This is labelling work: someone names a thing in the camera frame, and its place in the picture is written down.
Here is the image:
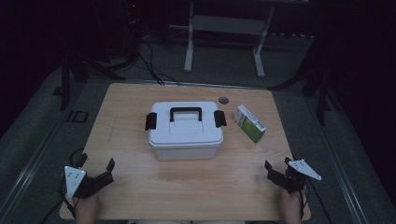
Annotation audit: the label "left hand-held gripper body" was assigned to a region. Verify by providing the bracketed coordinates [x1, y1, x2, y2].
[62, 164, 101, 200]

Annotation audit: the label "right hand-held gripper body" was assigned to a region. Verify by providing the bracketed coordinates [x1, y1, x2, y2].
[284, 157, 323, 194]

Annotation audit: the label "green and white carton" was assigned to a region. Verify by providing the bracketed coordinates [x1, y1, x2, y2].
[233, 105, 267, 145]

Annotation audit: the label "white plastic storage box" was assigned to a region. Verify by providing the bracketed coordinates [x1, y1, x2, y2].
[149, 141, 224, 161]

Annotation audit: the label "white box lid black handle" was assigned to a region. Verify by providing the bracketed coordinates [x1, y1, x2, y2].
[144, 101, 228, 149]

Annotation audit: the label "person's right hand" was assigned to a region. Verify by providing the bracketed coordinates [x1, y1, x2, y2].
[278, 186, 308, 224]

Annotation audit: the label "person's left hand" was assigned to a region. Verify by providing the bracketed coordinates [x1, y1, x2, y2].
[74, 193, 101, 224]

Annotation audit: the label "black tripod stand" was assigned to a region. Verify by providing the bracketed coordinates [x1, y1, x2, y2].
[52, 50, 127, 112]
[269, 43, 345, 127]

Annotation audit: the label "dark equipment rack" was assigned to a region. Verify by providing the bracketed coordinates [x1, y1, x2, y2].
[120, 0, 143, 62]

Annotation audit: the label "white metal stand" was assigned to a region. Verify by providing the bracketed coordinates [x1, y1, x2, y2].
[184, 0, 276, 78]

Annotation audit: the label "right hand-held gripper cable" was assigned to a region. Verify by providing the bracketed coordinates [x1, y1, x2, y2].
[298, 178, 332, 224]

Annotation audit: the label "hand-held gripper cable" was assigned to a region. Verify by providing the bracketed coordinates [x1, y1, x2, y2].
[39, 147, 90, 224]
[298, 178, 332, 224]

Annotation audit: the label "left hand-held gripper cable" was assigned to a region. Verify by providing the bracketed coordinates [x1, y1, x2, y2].
[39, 147, 90, 224]

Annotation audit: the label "grey metal floor rail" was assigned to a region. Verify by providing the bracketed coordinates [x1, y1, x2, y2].
[0, 116, 68, 218]
[317, 122, 372, 224]

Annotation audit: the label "black floor cables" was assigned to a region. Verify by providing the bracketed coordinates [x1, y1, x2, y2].
[136, 38, 182, 87]

